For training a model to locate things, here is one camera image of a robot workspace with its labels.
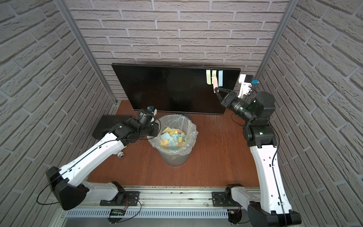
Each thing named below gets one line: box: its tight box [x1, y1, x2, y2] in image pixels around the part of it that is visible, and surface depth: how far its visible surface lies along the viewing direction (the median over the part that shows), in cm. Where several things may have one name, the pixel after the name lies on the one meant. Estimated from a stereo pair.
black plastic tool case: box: [92, 115, 132, 140], surface depth 97 cm
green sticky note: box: [206, 69, 212, 85], surface depth 65 cm
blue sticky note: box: [218, 69, 224, 88], surface depth 65 cm
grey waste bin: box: [156, 147, 192, 167], surface depth 66 cm
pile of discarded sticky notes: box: [160, 127, 187, 150], surface depth 83 cm
